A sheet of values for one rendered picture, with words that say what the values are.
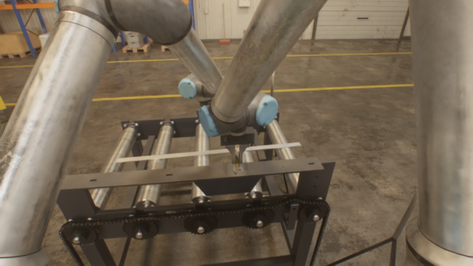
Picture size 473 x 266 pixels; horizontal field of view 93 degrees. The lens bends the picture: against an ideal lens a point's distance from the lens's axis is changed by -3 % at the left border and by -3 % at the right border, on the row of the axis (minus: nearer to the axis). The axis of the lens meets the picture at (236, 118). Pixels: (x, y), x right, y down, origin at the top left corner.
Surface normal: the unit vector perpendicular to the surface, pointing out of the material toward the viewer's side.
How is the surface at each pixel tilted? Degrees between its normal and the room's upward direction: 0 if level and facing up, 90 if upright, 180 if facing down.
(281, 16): 110
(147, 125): 90
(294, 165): 0
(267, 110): 90
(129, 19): 117
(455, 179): 87
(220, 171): 0
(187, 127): 90
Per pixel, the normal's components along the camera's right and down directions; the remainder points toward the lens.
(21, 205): 0.77, -0.07
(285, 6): -0.43, 0.71
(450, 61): -0.79, 0.28
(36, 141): 0.61, -0.15
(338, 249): 0.00, -0.87
